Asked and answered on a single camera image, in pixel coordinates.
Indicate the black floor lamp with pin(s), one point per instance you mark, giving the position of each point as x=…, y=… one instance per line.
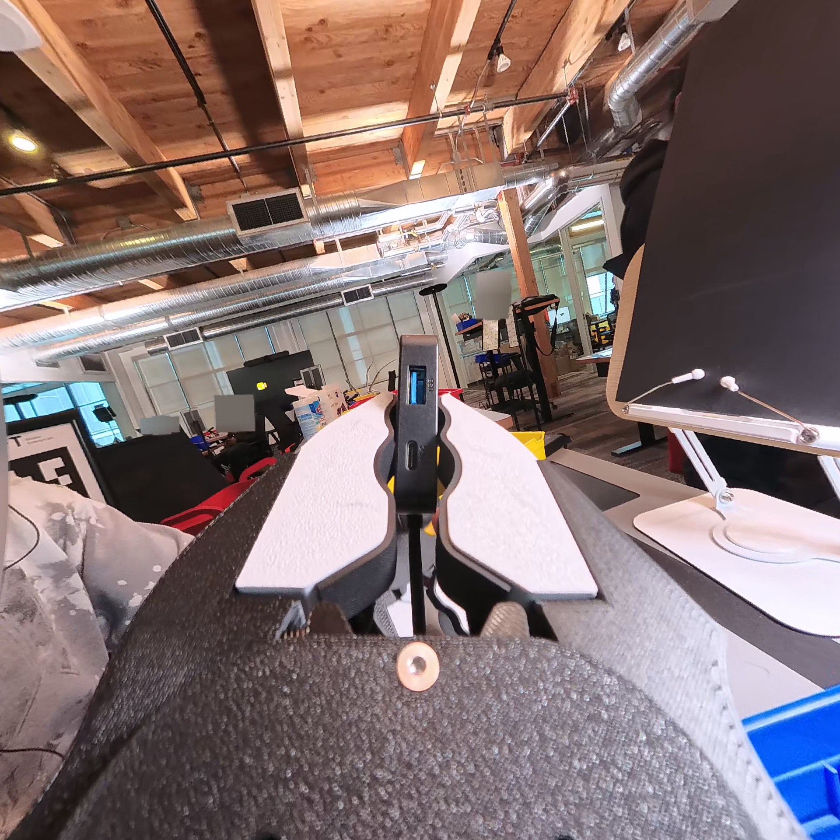
x=433, y=289

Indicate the white metal stand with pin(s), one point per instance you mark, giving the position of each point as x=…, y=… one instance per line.
x=774, y=590

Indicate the white paper sheets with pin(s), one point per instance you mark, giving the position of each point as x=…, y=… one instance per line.
x=491, y=334

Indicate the blue storage bin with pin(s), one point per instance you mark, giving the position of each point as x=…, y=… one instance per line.
x=800, y=741

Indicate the wooden table with black legs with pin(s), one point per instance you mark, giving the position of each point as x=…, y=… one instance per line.
x=594, y=358

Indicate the black folding board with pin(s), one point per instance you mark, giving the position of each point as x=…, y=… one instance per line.
x=157, y=472

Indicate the black board with wooden edge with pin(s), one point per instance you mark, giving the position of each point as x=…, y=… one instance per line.
x=754, y=229

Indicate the slim silver ventilation duct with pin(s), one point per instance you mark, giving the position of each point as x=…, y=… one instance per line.
x=262, y=315

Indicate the wooden post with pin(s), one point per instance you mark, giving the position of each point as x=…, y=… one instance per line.
x=525, y=262

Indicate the black office chair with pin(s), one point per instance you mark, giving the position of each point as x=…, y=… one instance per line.
x=502, y=374

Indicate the large silver ventilation duct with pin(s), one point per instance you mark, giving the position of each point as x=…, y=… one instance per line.
x=131, y=256

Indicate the wooden table with bins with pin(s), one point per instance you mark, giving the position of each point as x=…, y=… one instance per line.
x=499, y=417

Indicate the large black monitor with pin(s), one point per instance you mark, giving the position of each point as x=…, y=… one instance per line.
x=282, y=374

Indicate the black usb hub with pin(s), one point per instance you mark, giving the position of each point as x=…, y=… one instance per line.
x=426, y=426

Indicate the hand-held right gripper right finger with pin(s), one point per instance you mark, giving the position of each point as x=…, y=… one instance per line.
x=512, y=525

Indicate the red tote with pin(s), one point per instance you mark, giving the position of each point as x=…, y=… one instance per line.
x=203, y=512

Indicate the black lectern stand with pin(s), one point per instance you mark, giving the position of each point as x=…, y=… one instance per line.
x=531, y=341

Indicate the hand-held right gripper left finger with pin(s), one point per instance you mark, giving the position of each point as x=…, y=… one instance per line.
x=315, y=512

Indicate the framed tag sign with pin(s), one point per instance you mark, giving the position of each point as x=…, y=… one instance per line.
x=36, y=438

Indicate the round ceiling light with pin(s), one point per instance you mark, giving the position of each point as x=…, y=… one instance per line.
x=23, y=141

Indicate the wipes canister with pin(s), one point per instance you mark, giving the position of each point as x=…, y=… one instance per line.
x=307, y=417

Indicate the yellow divided storage bin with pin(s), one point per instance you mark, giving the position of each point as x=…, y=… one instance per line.
x=530, y=445

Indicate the red storage box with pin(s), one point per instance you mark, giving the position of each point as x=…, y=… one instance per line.
x=676, y=453

